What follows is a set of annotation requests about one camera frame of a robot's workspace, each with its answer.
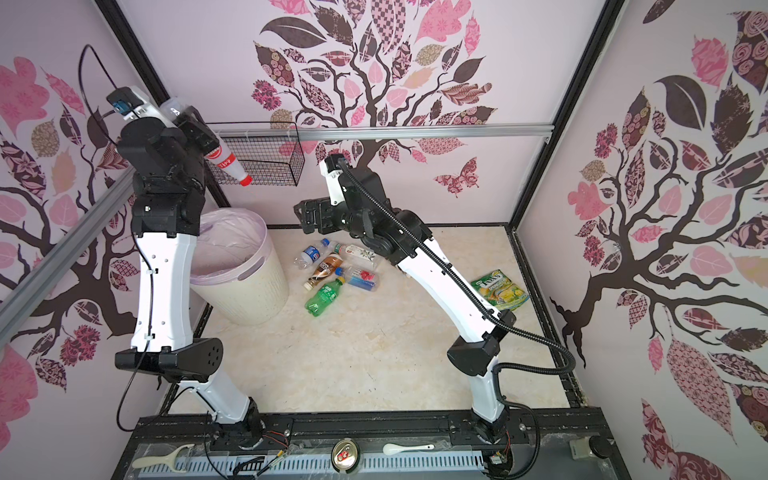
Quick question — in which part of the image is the clear bottle red cap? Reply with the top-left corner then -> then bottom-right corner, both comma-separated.
160,98 -> 253,186

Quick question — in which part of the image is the white slotted cable duct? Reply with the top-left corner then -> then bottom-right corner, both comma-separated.
126,451 -> 484,479

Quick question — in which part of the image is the green Fox's candy bag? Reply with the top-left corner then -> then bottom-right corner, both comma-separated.
470,269 -> 529,310

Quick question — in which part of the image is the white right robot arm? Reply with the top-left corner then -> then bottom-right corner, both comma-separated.
294,154 -> 514,425

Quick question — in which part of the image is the green Sprite bottle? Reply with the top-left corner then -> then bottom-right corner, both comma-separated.
305,277 -> 346,317

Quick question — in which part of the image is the black wire basket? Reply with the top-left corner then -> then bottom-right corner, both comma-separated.
208,120 -> 305,187

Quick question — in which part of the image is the white flower label tea bottle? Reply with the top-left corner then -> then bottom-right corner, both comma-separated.
334,243 -> 381,270

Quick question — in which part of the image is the white vegetable peeler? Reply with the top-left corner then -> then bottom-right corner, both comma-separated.
131,443 -> 195,474

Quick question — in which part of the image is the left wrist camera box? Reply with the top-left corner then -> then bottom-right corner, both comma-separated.
106,86 -> 157,120

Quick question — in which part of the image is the clear Pepsi bottle blue label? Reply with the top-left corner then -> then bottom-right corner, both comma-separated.
294,238 -> 330,269

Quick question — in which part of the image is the white plastic spoon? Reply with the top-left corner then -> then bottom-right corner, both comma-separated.
382,443 -> 435,456

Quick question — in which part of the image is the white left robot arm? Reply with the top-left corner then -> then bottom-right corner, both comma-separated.
115,106 -> 255,426

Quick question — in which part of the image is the clear Fiji water bottle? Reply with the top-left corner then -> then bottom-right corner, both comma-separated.
335,266 -> 379,292

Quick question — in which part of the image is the small beige box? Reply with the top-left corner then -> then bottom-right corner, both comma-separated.
569,437 -> 595,461

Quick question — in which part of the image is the silver drink can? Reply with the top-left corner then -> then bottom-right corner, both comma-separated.
331,438 -> 361,475

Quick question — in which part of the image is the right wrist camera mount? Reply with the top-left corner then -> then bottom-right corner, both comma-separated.
319,154 -> 345,206

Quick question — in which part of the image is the black corrugated cable hose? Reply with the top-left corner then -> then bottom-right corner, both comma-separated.
335,157 -> 577,376

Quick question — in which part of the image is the white bin with pink liner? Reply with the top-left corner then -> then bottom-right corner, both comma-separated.
190,208 -> 289,326

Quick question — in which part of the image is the brown Nescafe bottle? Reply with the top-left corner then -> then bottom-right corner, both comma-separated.
303,254 -> 343,291

